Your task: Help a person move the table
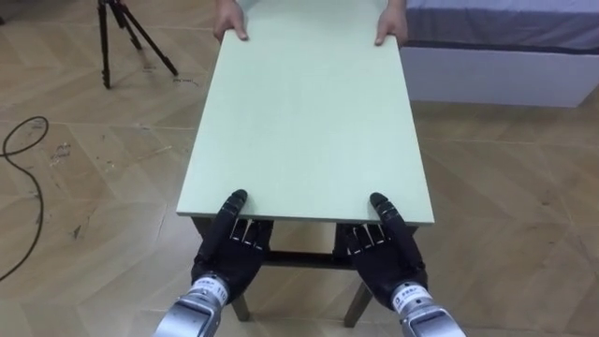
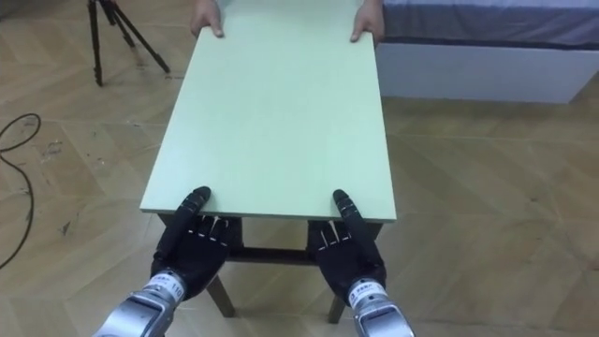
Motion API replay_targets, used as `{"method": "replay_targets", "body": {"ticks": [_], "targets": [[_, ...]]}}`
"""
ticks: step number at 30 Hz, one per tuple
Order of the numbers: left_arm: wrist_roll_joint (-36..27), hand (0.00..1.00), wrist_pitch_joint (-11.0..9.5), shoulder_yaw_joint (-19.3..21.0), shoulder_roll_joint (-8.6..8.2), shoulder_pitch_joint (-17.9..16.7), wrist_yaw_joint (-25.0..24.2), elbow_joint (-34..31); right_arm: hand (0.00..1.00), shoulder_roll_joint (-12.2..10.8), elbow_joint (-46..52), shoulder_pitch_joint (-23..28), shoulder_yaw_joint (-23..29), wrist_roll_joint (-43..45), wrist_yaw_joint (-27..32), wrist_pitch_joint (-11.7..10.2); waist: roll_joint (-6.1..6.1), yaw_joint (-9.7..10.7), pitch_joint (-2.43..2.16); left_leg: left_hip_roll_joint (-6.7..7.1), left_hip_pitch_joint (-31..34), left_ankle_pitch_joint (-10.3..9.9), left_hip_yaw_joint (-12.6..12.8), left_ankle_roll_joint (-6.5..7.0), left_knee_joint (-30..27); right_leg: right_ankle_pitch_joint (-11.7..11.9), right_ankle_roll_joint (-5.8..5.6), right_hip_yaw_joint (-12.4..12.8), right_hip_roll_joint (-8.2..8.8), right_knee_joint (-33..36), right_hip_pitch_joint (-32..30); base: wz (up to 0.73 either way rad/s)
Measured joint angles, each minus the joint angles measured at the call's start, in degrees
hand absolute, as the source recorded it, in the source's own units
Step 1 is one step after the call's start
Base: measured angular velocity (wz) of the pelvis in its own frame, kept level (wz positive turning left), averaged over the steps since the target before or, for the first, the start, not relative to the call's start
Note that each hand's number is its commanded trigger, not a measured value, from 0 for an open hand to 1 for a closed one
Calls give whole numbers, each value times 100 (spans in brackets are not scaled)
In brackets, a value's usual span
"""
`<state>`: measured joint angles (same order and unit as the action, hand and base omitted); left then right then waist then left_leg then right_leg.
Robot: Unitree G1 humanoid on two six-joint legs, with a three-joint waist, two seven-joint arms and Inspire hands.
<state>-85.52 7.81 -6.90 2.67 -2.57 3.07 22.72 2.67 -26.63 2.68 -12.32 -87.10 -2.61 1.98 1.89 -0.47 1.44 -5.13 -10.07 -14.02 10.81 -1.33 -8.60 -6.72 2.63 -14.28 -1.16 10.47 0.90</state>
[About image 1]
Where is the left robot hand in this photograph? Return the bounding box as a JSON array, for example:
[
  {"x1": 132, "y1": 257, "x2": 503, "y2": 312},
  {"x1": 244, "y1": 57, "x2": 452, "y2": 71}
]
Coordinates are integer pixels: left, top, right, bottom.
[{"x1": 190, "y1": 188, "x2": 274, "y2": 306}]

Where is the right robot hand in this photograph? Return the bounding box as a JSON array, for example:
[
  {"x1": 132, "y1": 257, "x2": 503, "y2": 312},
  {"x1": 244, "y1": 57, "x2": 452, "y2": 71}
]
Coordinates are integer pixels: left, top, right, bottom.
[{"x1": 332, "y1": 191, "x2": 429, "y2": 311}]

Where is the grey bed with white base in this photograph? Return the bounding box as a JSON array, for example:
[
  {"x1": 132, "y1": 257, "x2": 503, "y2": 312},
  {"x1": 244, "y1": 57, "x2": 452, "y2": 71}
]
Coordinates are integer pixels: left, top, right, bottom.
[{"x1": 400, "y1": 0, "x2": 599, "y2": 109}]

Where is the black floor cable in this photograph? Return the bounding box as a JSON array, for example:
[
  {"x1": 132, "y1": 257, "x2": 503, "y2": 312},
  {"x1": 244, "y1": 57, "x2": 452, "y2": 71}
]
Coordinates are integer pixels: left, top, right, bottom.
[{"x1": 0, "y1": 115, "x2": 51, "y2": 283}]

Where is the pale green top wooden table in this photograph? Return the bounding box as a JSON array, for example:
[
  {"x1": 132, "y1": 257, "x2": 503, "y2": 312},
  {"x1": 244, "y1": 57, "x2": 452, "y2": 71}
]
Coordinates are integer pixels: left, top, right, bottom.
[{"x1": 176, "y1": 0, "x2": 435, "y2": 329}]

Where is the black camera tripod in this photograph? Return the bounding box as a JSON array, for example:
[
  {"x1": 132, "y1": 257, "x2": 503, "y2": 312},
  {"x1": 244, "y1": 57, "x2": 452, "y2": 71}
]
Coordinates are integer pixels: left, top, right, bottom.
[{"x1": 96, "y1": 0, "x2": 180, "y2": 90}]

